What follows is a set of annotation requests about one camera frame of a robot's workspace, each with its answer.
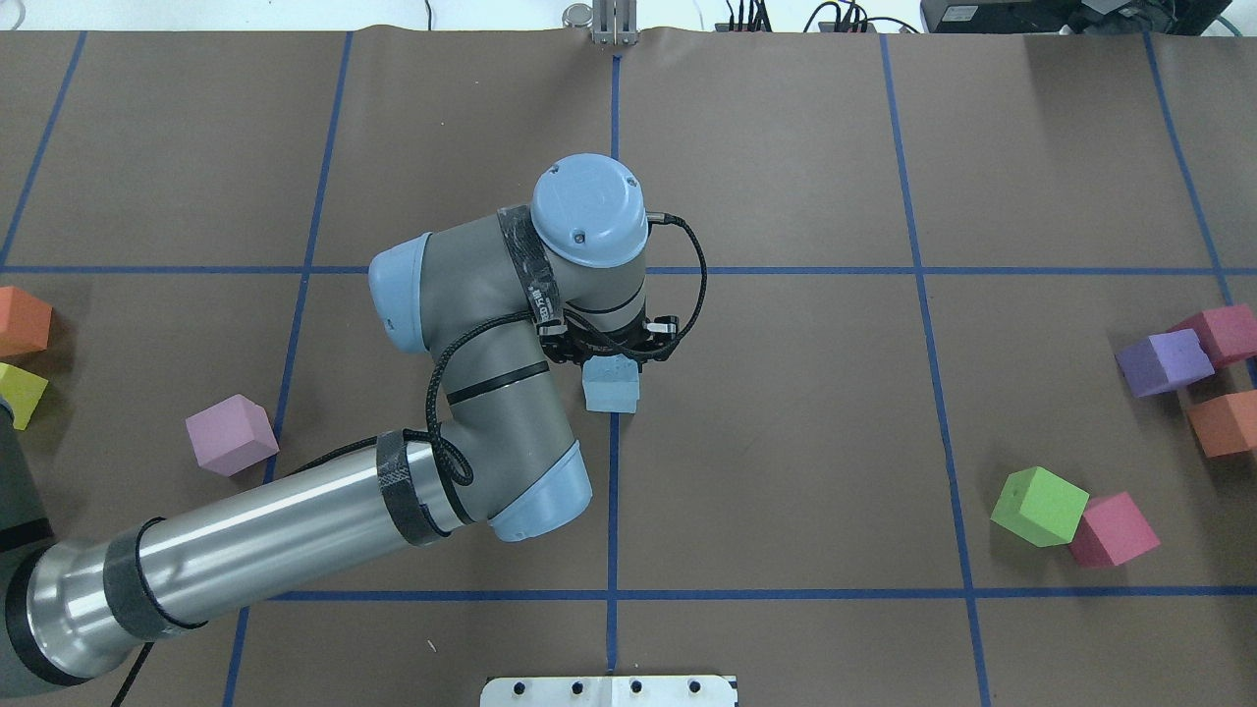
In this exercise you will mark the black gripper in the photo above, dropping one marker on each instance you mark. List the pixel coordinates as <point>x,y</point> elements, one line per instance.
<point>561,352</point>

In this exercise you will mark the light blue foam block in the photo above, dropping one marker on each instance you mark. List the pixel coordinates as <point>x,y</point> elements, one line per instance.
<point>611,384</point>

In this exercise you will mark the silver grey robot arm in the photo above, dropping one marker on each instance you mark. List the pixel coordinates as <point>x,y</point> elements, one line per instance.
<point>494,302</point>

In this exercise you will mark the green foam block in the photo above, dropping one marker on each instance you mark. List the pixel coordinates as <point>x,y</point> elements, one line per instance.
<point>1040,507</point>

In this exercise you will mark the light pink foam block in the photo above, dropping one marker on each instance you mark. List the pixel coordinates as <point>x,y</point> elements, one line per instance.
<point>231,436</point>

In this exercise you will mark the magenta foam block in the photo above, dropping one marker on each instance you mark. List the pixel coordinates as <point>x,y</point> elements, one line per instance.
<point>1111,532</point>
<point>1227,335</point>

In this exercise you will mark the orange foam block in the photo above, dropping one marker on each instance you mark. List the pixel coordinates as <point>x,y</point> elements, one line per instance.
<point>1225,425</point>
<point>25,322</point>

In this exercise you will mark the yellow foam block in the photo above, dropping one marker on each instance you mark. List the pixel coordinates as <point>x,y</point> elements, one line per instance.
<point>21,392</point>

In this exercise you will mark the aluminium frame post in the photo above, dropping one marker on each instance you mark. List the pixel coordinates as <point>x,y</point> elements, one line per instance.
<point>608,23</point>

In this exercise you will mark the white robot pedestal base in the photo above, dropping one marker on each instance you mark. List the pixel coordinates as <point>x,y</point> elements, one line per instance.
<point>657,690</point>

